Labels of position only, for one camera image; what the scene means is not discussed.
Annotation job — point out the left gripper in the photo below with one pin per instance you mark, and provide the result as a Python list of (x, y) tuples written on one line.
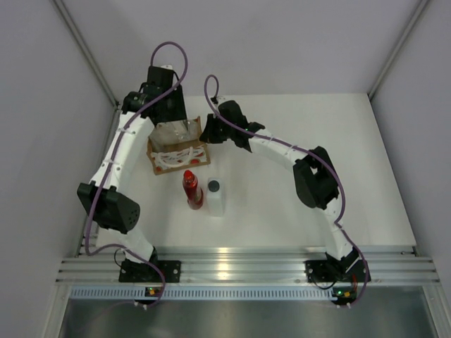
[(178, 113)]

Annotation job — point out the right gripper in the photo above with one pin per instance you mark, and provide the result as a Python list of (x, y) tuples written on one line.
[(208, 135)]

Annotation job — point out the burlap watermelon canvas bag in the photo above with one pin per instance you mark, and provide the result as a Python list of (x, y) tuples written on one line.
[(180, 156)]

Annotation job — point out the white bottle grey cap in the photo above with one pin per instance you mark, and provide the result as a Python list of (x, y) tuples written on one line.
[(215, 197)]

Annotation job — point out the red liquid bottle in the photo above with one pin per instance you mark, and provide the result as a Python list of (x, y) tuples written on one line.
[(194, 193)]

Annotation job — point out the clear square bottle black label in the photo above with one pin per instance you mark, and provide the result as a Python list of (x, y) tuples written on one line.
[(185, 130)]

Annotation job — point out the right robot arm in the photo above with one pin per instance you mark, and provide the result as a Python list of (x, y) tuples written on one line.
[(316, 183)]

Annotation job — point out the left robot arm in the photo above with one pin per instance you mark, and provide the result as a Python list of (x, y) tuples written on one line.
[(104, 197)]

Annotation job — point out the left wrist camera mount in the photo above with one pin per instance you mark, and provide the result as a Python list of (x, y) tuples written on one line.
[(167, 66)]

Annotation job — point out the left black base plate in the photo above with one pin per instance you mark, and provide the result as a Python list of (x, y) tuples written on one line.
[(171, 270)]

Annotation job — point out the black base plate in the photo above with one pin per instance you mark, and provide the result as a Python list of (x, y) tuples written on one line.
[(317, 271), (171, 270)]

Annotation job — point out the left aluminium frame post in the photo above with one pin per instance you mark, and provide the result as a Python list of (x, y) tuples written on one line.
[(74, 31)]

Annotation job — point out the aluminium frame post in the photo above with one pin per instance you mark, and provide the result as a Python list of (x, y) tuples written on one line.
[(403, 37), (74, 31)]

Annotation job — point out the right aluminium frame post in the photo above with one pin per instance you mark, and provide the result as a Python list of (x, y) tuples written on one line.
[(403, 37)]

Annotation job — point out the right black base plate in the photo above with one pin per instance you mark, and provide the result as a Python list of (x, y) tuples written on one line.
[(317, 271)]

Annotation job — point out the aluminium mounting rail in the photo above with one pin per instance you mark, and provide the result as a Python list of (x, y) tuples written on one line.
[(388, 266)]

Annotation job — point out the slotted cable duct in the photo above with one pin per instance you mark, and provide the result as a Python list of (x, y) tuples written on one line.
[(173, 292)]

